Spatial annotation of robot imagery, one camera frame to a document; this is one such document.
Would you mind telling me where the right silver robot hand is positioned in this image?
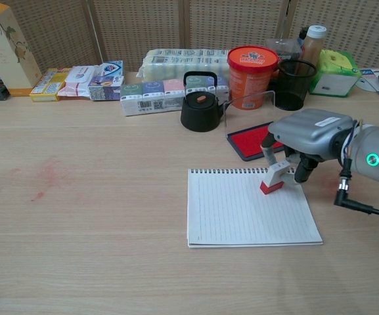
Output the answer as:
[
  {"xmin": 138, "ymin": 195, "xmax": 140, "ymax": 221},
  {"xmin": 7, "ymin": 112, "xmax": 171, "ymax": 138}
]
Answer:
[{"xmin": 260, "ymin": 108, "xmax": 357, "ymax": 187}]

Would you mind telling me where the small red white stamp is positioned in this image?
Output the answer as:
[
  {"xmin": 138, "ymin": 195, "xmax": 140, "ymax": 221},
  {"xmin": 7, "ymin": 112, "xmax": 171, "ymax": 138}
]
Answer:
[{"xmin": 259, "ymin": 159, "xmax": 291, "ymax": 196}]

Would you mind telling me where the white spiral notepad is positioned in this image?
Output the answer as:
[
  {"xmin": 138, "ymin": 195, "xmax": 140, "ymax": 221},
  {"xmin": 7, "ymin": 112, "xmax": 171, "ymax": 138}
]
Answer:
[{"xmin": 187, "ymin": 166, "xmax": 324, "ymax": 249}]

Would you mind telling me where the black mesh pen holder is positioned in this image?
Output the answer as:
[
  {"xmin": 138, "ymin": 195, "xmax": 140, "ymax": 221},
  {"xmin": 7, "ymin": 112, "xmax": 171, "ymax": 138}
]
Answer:
[{"xmin": 274, "ymin": 59, "xmax": 318, "ymax": 112}]

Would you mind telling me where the red ink pad clear lid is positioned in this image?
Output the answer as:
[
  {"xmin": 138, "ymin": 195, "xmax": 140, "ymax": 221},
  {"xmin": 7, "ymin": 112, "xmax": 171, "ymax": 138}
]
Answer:
[{"xmin": 223, "ymin": 90, "xmax": 295, "ymax": 161}]

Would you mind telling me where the green tissue box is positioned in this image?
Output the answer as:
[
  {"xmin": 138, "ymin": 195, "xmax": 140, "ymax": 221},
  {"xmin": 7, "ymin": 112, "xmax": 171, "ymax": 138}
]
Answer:
[{"xmin": 309, "ymin": 49, "xmax": 363, "ymax": 98}]

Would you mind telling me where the white round disc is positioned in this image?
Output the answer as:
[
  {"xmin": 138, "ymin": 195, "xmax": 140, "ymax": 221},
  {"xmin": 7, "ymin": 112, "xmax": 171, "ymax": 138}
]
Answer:
[{"xmin": 355, "ymin": 77, "xmax": 379, "ymax": 93}]

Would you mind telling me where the orange lidded tub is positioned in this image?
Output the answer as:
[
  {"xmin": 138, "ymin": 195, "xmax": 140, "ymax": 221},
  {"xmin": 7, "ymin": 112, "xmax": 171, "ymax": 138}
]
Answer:
[{"xmin": 227, "ymin": 45, "xmax": 280, "ymax": 111}]

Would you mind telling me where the brown bottle white cap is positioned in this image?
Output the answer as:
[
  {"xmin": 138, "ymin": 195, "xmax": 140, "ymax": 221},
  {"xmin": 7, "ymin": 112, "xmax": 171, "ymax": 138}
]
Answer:
[{"xmin": 302, "ymin": 24, "xmax": 328, "ymax": 66}]

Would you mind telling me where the clear plastic box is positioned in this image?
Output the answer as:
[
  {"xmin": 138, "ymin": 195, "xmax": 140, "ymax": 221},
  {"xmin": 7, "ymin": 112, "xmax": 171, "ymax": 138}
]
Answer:
[{"xmin": 265, "ymin": 38, "xmax": 303, "ymax": 62}]

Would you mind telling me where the small black teapot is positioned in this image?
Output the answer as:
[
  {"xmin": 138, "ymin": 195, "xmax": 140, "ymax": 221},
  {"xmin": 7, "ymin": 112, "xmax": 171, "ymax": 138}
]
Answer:
[{"xmin": 180, "ymin": 71, "xmax": 233, "ymax": 133}]

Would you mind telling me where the large clear-wrapped tissue pack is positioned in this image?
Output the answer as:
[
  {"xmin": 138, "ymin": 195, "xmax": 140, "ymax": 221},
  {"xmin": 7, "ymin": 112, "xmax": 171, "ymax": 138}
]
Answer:
[{"xmin": 138, "ymin": 48, "xmax": 231, "ymax": 81}]

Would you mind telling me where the colourful tissue packs row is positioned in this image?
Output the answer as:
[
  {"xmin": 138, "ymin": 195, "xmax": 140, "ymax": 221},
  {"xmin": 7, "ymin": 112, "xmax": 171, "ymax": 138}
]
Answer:
[{"xmin": 120, "ymin": 75, "xmax": 230, "ymax": 117}]

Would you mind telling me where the woven folding screen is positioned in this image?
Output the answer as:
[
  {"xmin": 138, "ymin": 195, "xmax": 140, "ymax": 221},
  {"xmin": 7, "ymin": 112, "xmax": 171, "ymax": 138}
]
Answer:
[{"xmin": 0, "ymin": 0, "xmax": 379, "ymax": 78}]

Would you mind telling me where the blue white packet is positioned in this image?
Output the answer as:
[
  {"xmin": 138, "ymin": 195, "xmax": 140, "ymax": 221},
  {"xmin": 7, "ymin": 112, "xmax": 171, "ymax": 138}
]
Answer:
[{"xmin": 99, "ymin": 60, "xmax": 124, "ymax": 78}]

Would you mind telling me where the purple printed box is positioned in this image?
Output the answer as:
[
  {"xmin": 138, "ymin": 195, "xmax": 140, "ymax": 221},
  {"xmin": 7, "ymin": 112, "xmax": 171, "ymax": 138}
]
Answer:
[{"xmin": 87, "ymin": 75, "xmax": 125, "ymax": 101}]

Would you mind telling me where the pink wet wipes pack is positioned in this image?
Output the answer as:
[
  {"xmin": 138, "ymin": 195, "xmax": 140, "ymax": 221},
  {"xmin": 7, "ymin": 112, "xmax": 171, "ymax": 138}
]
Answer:
[{"xmin": 57, "ymin": 65, "xmax": 103, "ymax": 99}]

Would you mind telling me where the yellow printed box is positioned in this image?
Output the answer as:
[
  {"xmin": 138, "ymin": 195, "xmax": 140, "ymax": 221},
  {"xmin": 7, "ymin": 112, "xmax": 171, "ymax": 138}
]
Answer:
[{"xmin": 29, "ymin": 68, "xmax": 73, "ymax": 102}]

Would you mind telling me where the tall beige orange box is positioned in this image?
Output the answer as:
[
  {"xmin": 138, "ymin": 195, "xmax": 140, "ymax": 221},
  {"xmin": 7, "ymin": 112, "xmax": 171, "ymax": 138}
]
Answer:
[{"xmin": 0, "ymin": 0, "xmax": 43, "ymax": 97}]

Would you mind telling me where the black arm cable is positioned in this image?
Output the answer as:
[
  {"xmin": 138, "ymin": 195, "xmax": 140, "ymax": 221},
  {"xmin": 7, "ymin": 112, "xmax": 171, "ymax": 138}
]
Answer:
[{"xmin": 333, "ymin": 163, "xmax": 379, "ymax": 220}]

